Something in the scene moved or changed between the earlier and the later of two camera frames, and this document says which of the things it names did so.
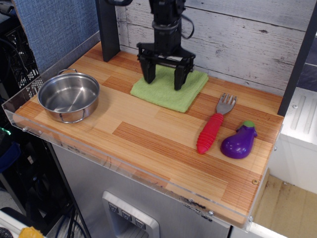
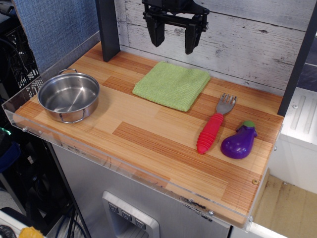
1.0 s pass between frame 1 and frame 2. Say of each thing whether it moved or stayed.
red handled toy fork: stayed
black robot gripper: moved
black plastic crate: stayed
